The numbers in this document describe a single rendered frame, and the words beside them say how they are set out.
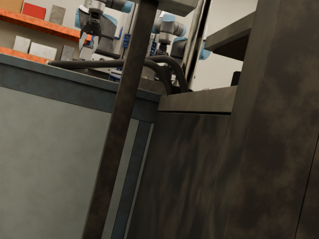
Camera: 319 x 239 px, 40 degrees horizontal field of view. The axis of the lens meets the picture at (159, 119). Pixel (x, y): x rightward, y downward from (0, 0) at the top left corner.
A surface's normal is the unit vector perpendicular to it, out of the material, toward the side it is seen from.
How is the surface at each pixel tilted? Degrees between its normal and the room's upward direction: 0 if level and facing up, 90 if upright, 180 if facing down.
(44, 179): 90
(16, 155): 90
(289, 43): 90
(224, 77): 90
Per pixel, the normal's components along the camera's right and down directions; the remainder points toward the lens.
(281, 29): 0.19, 0.03
